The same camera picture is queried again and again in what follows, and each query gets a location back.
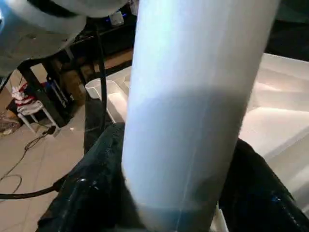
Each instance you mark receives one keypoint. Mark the white plastic table leg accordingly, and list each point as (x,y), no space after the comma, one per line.
(193,121)

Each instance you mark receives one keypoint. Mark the white plastic table top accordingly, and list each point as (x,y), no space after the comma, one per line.
(280,111)

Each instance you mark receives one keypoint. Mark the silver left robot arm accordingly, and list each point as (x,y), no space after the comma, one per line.
(43,29)

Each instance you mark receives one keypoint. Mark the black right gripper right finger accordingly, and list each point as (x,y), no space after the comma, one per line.
(263,193)

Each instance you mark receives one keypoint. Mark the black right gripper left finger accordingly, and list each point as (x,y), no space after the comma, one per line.
(91,193)

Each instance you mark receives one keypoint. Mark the white stool with red cloth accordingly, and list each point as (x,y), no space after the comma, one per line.
(34,106)

